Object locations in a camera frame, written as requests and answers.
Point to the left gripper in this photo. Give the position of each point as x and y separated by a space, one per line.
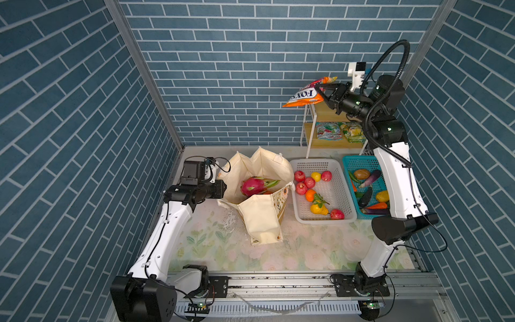
219 189

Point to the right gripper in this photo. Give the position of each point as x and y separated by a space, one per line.
340 94

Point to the orange pink snack bag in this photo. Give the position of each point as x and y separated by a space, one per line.
308 95

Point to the pink dragon fruit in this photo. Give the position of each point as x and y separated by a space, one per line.
257 186

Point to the cream canvas grocery bag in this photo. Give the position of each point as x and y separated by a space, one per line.
261 214

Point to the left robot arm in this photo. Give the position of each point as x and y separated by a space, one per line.
165 245

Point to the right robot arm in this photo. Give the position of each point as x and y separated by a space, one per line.
388 139

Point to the pink green candy bag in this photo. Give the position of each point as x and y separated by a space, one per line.
328 131

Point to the yellow green candy bag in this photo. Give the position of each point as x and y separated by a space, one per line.
352 132

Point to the white wooden shelf rack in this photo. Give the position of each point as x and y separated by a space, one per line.
314 113

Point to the teal plastic basket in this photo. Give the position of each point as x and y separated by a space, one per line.
352 163

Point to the red apple back right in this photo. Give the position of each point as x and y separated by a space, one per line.
326 176

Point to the red apple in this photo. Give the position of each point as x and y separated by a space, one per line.
337 214
299 176
310 182
326 176
301 188

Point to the brown potato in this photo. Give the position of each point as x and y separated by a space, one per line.
362 174

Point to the yellow lemon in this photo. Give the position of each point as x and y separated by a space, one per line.
316 177

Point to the purple eggplant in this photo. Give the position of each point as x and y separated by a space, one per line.
374 176

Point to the red apple back left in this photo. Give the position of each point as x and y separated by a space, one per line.
299 176

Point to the red apple middle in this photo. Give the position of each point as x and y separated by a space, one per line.
310 182

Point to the white plastic basket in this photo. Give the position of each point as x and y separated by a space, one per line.
336 192

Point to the red apple front left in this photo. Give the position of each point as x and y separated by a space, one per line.
301 188

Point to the small orange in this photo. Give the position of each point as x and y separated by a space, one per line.
310 195

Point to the dark eggplant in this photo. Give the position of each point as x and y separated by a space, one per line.
366 198

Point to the yellow bell pepper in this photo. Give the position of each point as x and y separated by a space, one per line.
383 197

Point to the yellow pear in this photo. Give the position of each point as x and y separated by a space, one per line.
319 209

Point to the orange carrot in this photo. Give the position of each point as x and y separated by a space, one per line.
379 206

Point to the red apple front right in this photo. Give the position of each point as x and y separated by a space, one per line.
337 214

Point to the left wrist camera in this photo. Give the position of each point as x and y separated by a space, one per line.
195 173

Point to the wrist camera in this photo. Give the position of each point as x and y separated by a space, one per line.
357 72
195 173

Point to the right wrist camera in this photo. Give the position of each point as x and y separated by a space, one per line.
357 72

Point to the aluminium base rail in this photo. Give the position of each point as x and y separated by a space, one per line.
318 296

